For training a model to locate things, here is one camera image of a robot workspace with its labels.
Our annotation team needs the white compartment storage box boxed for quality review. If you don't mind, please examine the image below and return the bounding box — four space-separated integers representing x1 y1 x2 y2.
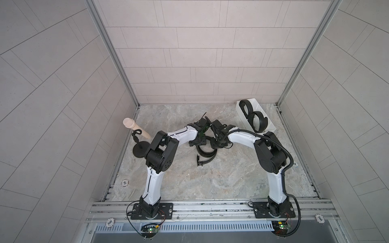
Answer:
236 98 277 134

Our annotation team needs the green circuit board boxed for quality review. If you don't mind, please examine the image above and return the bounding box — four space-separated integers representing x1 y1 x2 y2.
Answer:
141 223 161 239
271 221 291 236

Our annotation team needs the long black belt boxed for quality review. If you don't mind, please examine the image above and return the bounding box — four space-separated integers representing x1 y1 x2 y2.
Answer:
239 99 254 119

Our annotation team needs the black belt with silver buckle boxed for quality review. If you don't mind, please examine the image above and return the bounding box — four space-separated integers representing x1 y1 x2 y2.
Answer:
248 111 268 133

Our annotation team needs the left green circuit board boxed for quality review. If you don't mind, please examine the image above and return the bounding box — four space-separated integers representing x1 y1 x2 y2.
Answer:
141 223 161 239

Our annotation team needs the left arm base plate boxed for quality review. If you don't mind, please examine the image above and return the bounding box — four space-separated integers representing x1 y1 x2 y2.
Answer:
127 202 174 220

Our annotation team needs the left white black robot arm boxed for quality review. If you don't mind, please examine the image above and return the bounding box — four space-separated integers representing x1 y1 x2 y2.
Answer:
139 118 211 218

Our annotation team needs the right white round sticker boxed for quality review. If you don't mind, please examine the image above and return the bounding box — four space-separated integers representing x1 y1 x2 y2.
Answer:
315 214 325 224

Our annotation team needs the right green circuit board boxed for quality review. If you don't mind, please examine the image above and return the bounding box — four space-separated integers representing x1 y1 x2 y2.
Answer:
271 221 291 236

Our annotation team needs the black stand with beige roll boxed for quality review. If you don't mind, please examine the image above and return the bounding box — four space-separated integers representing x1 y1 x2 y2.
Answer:
123 117 151 158

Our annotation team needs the aluminium front rail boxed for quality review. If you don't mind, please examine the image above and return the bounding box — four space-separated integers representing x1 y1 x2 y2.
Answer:
86 198 339 223

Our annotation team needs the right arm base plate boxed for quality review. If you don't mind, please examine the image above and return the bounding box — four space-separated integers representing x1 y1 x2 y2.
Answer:
250 199 296 219

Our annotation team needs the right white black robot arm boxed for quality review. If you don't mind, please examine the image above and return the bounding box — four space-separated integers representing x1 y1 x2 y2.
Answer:
210 120 293 218

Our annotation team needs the floor white round sticker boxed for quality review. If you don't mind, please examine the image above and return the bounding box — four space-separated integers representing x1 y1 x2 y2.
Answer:
121 179 129 187

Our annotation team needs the left white round sticker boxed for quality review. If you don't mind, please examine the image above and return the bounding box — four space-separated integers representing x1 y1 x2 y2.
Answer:
105 218 115 228

